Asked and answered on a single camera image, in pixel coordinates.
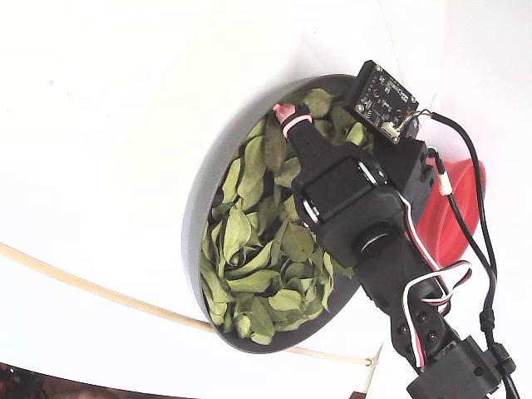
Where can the long thin wooden rod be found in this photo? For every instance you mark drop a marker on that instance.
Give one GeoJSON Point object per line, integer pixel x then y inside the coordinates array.
{"type": "Point", "coordinates": [137, 306]}

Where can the gripper finger with pink tip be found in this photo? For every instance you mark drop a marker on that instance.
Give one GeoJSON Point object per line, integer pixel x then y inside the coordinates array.
{"type": "Point", "coordinates": [309, 141]}

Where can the black gripper camera module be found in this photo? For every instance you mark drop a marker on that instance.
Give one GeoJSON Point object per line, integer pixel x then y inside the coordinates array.
{"type": "Point", "coordinates": [390, 108]}

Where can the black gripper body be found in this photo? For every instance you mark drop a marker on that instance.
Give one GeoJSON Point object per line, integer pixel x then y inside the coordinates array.
{"type": "Point", "coordinates": [332, 183]}

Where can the pile of green dried leaves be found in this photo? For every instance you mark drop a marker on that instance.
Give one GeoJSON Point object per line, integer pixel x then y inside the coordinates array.
{"type": "Point", "coordinates": [249, 174]}

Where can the red collapsible silicone cup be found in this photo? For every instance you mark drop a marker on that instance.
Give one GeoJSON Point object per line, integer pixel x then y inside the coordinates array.
{"type": "Point", "coordinates": [436, 241]}

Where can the dark grey shallow bowl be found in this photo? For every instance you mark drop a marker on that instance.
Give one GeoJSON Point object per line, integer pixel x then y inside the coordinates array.
{"type": "Point", "coordinates": [192, 232]}

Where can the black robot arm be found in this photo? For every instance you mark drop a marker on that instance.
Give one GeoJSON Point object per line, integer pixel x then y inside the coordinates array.
{"type": "Point", "coordinates": [382, 270]}

